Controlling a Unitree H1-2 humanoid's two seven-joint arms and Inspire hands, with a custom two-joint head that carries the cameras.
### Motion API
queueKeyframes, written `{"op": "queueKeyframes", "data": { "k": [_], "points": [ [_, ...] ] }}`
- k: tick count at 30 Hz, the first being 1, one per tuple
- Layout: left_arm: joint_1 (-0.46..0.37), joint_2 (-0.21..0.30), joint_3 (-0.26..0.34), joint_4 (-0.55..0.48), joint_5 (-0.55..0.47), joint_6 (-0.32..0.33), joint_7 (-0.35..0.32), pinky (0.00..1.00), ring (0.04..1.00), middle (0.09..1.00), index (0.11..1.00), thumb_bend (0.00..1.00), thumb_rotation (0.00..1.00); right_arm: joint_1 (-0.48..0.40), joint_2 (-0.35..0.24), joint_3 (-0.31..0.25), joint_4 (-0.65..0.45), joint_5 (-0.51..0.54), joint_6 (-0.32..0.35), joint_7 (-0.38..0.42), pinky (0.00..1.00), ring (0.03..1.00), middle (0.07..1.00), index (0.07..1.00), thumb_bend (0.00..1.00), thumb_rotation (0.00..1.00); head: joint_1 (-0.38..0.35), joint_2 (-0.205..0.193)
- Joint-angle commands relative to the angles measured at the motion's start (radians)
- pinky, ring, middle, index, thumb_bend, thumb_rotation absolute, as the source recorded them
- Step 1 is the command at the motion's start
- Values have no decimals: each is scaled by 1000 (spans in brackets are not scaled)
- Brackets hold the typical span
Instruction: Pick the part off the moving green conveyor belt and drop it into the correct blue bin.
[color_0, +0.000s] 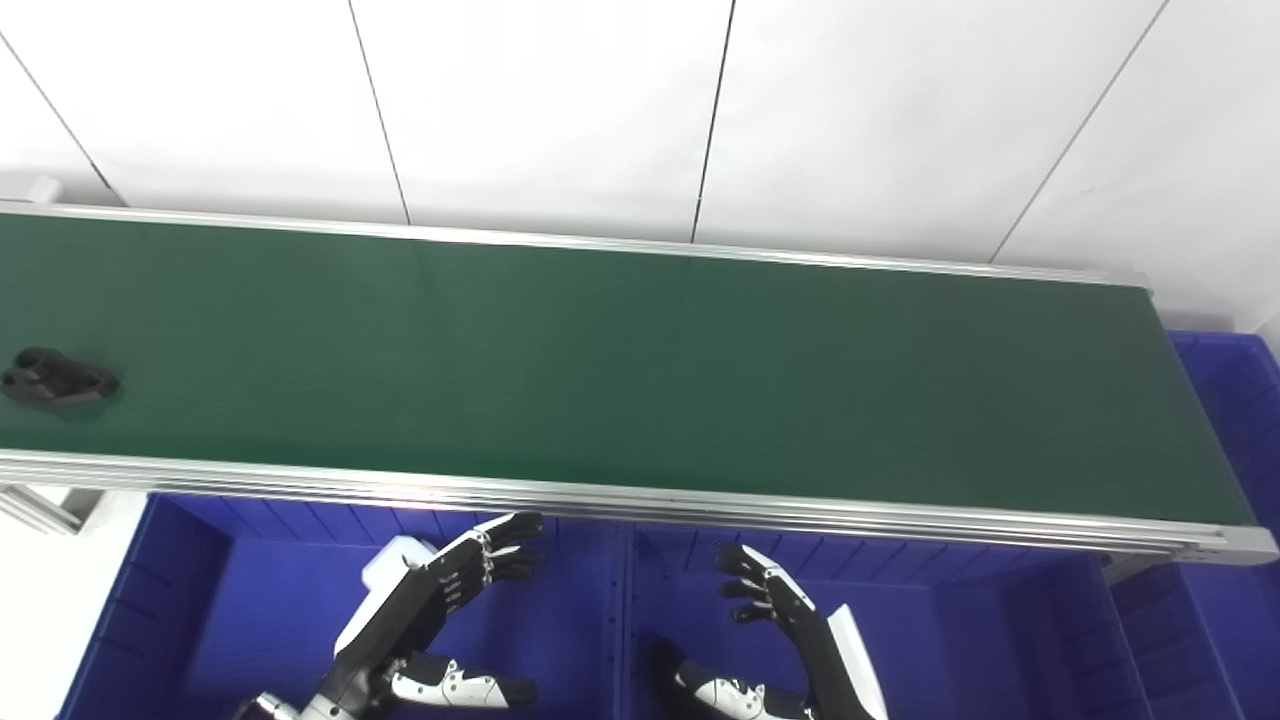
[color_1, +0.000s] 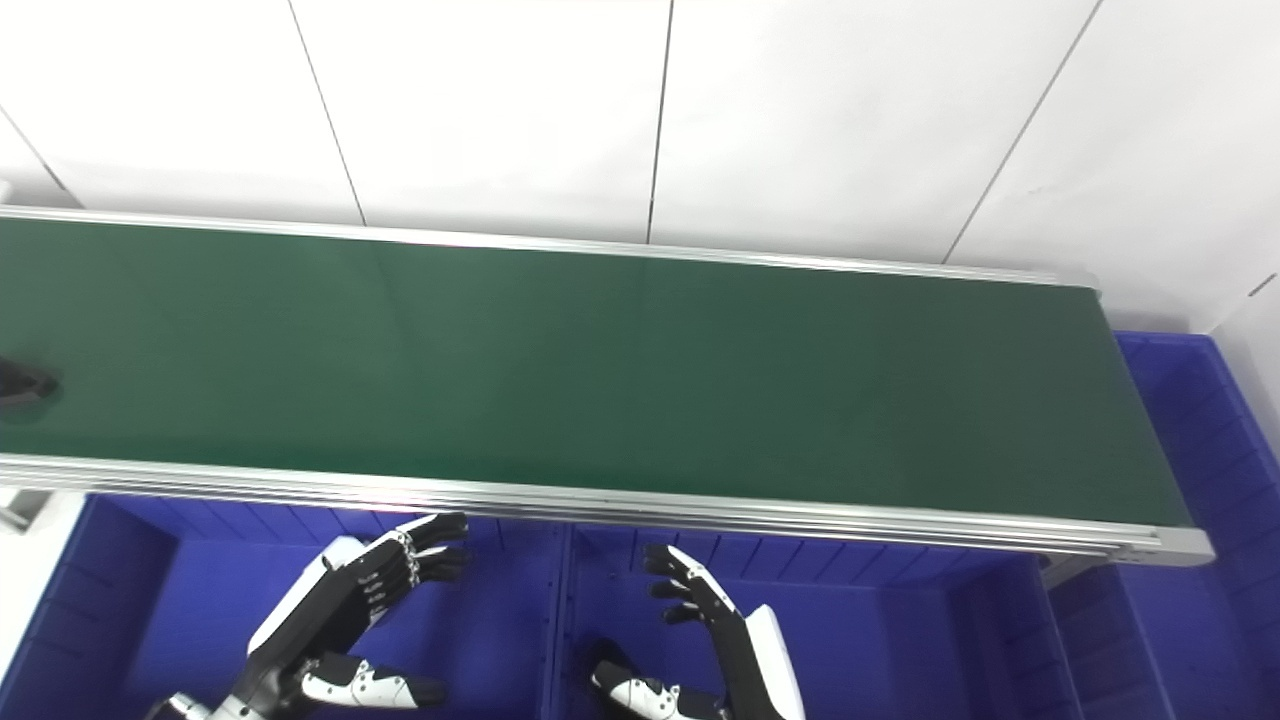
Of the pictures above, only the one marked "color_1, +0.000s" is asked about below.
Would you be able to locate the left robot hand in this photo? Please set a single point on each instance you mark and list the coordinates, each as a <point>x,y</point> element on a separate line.
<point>330,600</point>

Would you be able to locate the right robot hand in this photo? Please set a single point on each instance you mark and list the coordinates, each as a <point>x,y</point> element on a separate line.
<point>760,660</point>

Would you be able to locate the black flanged metal part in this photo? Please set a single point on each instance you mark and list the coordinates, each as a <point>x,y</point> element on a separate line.
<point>22,385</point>

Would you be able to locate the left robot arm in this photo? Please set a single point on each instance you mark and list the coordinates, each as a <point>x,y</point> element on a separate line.
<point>195,710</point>

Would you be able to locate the blue plastic bin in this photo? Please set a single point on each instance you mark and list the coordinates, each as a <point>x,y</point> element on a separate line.
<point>880,650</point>
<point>190,620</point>
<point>1210,500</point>

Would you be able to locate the green conveyor belt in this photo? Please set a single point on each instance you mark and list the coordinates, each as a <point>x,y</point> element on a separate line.
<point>600,370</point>
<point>700,510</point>

